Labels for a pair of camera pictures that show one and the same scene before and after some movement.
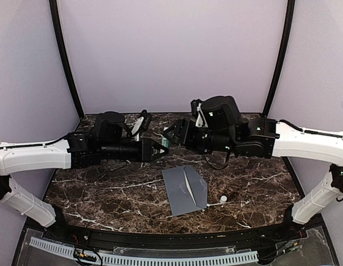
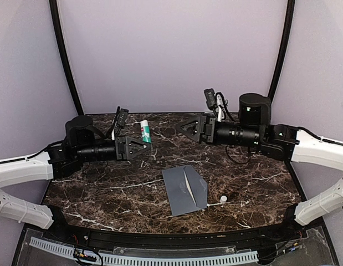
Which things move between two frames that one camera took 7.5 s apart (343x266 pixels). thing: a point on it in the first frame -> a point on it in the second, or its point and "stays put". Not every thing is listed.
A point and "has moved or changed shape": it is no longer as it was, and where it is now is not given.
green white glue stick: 165,142 has moved or changed shape
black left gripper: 147,148 -> 123,144
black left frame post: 54,8 stays put
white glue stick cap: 223,199 stays put
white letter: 188,187 stays put
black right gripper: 182,134 -> 210,122
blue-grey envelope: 187,191 stays put
